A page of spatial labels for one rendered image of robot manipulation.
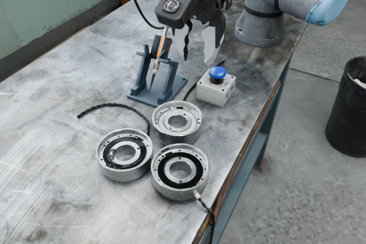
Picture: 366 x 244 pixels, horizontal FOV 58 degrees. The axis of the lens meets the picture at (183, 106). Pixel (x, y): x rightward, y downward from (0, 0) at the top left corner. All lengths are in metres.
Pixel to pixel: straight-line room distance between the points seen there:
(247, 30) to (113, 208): 0.63
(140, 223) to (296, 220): 1.09
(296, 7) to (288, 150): 1.06
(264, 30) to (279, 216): 0.88
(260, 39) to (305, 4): 0.18
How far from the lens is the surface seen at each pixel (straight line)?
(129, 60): 0.92
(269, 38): 1.00
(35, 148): 0.73
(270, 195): 1.62
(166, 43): 0.75
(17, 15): 2.42
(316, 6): 0.87
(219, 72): 0.75
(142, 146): 0.64
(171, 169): 0.62
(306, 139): 1.91
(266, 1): 0.96
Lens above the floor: 1.31
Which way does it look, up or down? 42 degrees down
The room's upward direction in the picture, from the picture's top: 1 degrees clockwise
